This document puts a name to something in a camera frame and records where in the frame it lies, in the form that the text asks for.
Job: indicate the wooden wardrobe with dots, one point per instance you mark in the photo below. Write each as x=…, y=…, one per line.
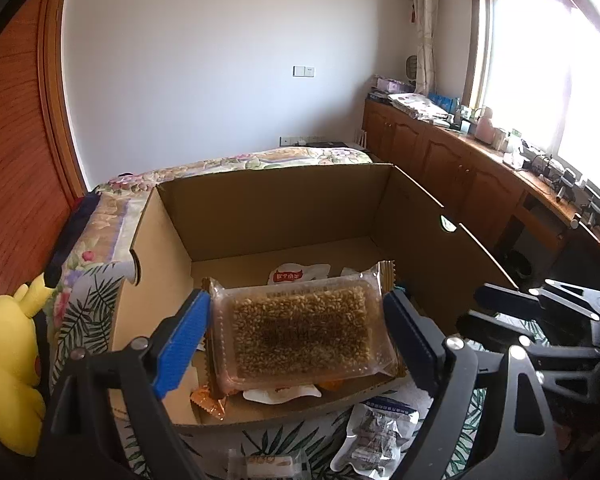
x=20, y=160

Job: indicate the white wall socket panel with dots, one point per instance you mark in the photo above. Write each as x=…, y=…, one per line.
x=300, y=139

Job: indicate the dark round object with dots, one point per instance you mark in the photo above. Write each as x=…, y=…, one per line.
x=410, y=66

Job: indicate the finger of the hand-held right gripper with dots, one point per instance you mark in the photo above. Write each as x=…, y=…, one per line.
x=505, y=297
x=490, y=325

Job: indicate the pink kettle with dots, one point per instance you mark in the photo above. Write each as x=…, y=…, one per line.
x=482, y=124

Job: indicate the wooden cabinet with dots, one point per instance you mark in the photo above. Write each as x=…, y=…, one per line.
x=445, y=160

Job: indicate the window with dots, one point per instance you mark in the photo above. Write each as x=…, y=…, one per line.
x=530, y=60

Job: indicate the printed cloth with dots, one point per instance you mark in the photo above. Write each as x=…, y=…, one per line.
x=415, y=106

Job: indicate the brown cardboard box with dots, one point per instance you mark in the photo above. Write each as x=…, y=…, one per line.
x=280, y=215

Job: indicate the pale curtain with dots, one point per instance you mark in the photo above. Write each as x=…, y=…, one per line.
x=425, y=20

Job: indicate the yellow plush toy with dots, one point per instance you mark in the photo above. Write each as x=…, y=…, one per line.
x=10, y=360

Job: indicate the white packet red label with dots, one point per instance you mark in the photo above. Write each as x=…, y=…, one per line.
x=295, y=274

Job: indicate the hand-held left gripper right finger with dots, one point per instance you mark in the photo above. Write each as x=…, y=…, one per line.
x=410, y=345

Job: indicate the clear packet beige snack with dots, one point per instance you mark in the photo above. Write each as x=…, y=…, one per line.
x=270, y=465

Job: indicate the white and blue snack packet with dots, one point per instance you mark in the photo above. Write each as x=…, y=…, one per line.
x=375, y=435

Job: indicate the copper foil snack wrapper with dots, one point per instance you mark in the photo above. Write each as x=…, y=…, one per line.
x=207, y=401

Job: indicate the black electronic gadgets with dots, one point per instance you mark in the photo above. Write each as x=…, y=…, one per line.
x=560, y=175

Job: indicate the dark cloth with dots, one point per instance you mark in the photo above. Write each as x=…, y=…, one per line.
x=80, y=220

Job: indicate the clear sesame bar packet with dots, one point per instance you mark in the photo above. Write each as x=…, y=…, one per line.
x=300, y=330

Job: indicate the blue box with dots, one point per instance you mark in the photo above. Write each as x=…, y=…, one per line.
x=442, y=102

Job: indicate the red tassel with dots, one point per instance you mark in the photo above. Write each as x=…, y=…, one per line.
x=414, y=12

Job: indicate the white bottle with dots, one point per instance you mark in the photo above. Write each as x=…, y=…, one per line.
x=515, y=150

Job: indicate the white wall switch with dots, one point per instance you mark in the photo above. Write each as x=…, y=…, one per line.
x=304, y=71

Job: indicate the black waste bin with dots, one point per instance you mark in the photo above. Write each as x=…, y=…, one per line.
x=520, y=263

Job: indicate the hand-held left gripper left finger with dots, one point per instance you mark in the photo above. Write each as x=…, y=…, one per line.
x=180, y=345

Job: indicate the orange white snack bag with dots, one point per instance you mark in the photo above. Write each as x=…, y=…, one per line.
x=275, y=394

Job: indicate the leaf print blanket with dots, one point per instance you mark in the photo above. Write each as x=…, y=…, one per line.
x=90, y=310

